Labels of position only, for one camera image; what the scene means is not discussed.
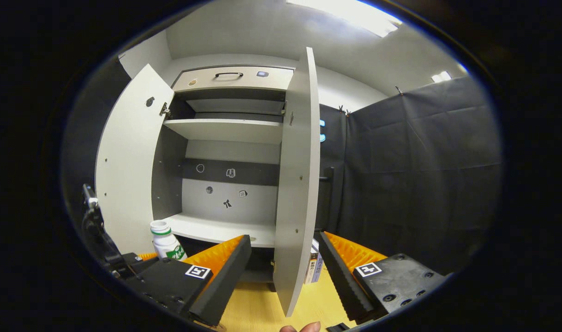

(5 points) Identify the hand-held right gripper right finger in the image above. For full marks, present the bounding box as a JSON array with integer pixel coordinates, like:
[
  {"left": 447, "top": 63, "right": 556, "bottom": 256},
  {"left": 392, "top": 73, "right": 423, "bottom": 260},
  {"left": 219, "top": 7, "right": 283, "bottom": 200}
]
[{"left": 318, "top": 231, "right": 448, "bottom": 324}]

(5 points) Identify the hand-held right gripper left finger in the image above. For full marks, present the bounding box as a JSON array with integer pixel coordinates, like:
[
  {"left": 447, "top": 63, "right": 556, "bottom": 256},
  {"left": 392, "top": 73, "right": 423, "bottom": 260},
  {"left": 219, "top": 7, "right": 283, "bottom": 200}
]
[{"left": 124, "top": 234, "right": 252, "bottom": 327}]

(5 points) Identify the white bottle with green label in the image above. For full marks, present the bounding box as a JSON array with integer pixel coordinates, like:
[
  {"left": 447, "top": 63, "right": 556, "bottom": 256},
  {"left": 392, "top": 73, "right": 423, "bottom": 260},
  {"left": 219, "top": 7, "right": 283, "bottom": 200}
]
[{"left": 150, "top": 220, "right": 188, "bottom": 262}]

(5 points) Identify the white cabinet door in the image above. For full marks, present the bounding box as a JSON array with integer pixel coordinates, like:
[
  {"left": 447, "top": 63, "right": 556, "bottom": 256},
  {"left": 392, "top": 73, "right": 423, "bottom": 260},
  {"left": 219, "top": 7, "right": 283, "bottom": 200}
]
[
  {"left": 273, "top": 46, "right": 321, "bottom": 317},
  {"left": 94, "top": 64, "right": 175, "bottom": 256}
]

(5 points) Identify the white cabinet shelf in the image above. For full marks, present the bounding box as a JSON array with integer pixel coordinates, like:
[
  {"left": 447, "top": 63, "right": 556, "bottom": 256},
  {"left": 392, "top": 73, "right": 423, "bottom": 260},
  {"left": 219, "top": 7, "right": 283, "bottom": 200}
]
[
  {"left": 163, "top": 119, "right": 284, "bottom": 145},
  {"left": 163, "top": 212, "right": 277, "bottom": 248}
]

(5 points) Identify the grey cabinet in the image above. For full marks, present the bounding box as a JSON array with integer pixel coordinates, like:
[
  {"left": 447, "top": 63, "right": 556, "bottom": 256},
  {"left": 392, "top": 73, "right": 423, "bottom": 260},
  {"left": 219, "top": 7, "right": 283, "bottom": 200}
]
[{"left": 151, "top": 65, "right": 295, "bottom": 284}]

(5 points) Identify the white cabinet drawer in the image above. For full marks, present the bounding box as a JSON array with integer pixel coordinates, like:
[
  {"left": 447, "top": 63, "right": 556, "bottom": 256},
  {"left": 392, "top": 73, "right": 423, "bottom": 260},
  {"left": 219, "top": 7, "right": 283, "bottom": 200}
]
[{"left": 171, "top": 66, "right": 294, "bottom": 93}]

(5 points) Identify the slim printed box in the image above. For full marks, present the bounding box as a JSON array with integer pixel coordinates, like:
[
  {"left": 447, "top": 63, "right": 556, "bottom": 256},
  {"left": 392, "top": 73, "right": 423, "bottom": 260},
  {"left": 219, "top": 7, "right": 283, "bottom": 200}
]
[{"left": 304, "top": 237, "right": 324, "bottom": 284}]

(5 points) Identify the black backdrop cloth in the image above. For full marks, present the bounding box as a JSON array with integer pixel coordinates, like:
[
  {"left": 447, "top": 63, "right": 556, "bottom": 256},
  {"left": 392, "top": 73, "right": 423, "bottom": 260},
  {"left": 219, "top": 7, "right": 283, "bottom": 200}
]
[
  {"left": 316, "top": 76, "right": 503, "bottom": 275},
  {"left": 62, "top": 58, "right": 125, "bottom": 259}
]

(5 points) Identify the long ceiling light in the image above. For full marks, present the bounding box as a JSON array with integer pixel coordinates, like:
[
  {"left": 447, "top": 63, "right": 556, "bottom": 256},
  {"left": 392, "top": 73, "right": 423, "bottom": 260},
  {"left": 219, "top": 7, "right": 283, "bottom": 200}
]
[{"left": 286, "top": 0, "right": 403, "bottom": 38}]

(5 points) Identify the black right door handle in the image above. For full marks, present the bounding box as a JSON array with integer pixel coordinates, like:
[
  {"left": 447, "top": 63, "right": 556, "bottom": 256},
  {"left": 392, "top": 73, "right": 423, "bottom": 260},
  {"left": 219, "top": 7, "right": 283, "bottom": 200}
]
[{"left": 324, "top": 167, "right": 335, "bottom": 231}]

